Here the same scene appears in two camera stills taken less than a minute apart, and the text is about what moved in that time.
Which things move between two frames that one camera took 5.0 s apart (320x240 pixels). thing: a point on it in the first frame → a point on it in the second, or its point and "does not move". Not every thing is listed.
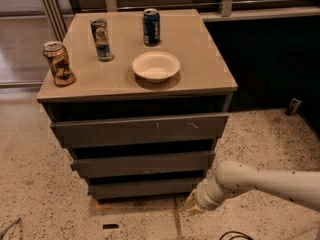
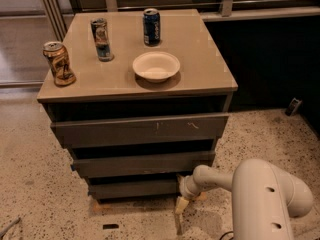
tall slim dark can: x=102 y=39 does not move
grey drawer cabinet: x=142 y=99 does not move
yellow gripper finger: x=190 y=203 → x=181 y=204
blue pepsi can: x=151 y=27 does not move
